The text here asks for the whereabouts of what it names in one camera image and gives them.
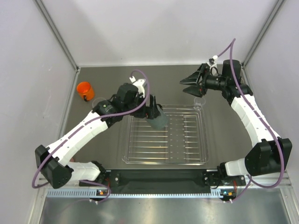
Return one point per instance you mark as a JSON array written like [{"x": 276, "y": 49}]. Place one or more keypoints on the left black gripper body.
[{"x": 138, "y": 101}]

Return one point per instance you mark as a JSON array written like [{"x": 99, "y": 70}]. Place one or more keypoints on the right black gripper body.
[{"x": 211, "y": 82}]

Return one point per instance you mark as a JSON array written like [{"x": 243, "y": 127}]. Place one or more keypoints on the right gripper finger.
[
  {"x": 194, "y": 78},
  {"x": 193, "y": 90}
]

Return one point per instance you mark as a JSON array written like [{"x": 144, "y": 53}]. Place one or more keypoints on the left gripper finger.
[
  {"x": 142, "y": 115},
  {"x": 153, "y": 109}
]

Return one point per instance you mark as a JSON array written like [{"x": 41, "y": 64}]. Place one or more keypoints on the dark grey ceramic mug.
[{"x": 161, "y": 121}]

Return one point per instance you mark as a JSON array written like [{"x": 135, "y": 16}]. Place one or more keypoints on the clear plastic cup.
[
  {"x": 199, "y": 103},
  {"x": 96, "y": 101}
]

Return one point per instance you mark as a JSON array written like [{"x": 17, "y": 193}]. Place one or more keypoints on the orange mug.
[{"x": 85, "y": 91}]

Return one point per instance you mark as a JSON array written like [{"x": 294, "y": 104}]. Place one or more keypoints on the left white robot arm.
[{"x": 54, "y": 161}]

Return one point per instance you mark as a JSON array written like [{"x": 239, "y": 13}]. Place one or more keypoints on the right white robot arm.
[{"x": 270, "y": 152}]

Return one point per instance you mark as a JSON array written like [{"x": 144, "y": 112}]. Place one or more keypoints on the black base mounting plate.
[{"x": 166, "y": 181}]

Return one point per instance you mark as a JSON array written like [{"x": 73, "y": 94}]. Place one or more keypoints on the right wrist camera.
[{"x": 212, "y": 62}]

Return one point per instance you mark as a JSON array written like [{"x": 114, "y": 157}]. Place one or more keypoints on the wire dish rack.
[{"x": 182, "y": 141}]

